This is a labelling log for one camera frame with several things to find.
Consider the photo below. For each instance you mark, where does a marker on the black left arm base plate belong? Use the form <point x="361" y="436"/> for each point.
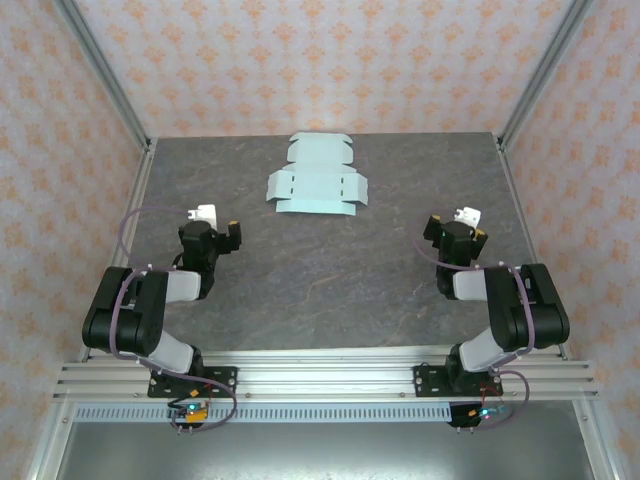
<point x="225" y="380"/>

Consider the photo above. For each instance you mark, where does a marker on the light blue paper box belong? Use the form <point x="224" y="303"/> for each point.
<point x="315" y="187"/>

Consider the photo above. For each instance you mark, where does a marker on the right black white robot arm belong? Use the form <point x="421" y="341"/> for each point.
<point x="520" y="310"/>

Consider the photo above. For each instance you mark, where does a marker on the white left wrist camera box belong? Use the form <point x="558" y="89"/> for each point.
<point x="207" y="212"/>

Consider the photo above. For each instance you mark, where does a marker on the small circuit board blue light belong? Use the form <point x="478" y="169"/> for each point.
<point x="487" y="413"/>

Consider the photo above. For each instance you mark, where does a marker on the aluminium cross rail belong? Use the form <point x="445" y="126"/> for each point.
<point x="325" y="375"/>

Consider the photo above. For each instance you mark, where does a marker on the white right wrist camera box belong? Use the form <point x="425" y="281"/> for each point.
<point x="470" y="215"/>

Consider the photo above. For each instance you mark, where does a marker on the small circuit board yellow connector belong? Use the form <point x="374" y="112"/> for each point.
<point x="192" y="412"/>

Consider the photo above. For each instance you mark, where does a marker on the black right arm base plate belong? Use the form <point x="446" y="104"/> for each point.
<point x="425" y="382"/>

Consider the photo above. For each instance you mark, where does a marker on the aluminium lower frame strut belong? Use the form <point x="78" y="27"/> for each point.
<point x="597" y="445"/>
<point x="50" y="445"/>

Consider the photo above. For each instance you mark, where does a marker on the grey metal panel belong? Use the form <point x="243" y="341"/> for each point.
<point x="325" y="455"/>

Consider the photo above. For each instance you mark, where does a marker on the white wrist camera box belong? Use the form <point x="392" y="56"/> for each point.
<point x="470" y="215"/>
<point x="207" y="212"/>

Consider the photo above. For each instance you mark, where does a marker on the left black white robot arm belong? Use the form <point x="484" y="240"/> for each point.
<point x="125" y="310"/>

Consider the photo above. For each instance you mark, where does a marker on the aluminium frame post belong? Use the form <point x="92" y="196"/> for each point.
<point x="102" y="65"/>
<point x="546" y="65"/>

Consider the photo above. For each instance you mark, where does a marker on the aluminium table side rail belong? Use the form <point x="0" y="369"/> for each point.
<point x="142" y="190"/>
<point x="510" y="180"/>

